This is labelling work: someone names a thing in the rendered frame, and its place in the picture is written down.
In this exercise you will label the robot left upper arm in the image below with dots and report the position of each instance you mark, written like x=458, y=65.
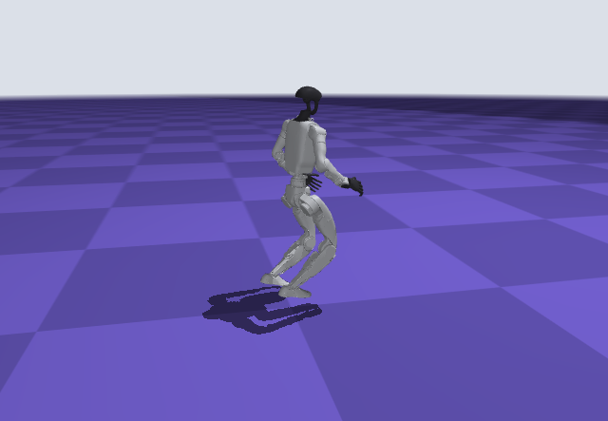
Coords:
x=277, y=151

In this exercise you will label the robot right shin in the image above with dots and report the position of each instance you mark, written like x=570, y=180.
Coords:
x=314, y=264

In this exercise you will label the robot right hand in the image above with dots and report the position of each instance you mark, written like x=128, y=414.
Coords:
x=355, y=185

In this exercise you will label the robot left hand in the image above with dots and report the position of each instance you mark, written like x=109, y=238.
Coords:
x=310, y=179

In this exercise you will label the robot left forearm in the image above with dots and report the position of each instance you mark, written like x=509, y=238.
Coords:
x=282, y=164

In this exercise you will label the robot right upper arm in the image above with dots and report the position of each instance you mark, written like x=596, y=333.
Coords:
x=318, y=135

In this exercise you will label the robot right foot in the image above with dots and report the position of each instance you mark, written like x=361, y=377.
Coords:
x=285, y=291

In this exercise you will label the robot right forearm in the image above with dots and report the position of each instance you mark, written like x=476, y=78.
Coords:
x=334, y=175

